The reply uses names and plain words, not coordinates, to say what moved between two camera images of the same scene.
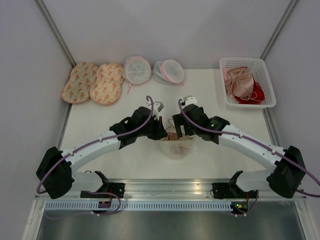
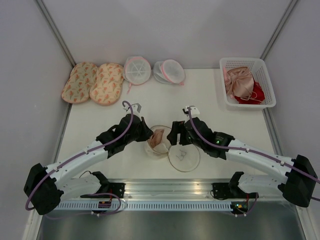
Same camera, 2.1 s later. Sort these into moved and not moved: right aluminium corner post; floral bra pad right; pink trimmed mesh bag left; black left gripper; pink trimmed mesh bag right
Moved: black left gripper
Not moved: pink trimmed mesh bag left; pink trimmed mesh bag right; right aluminium corner post; floral bra pad right
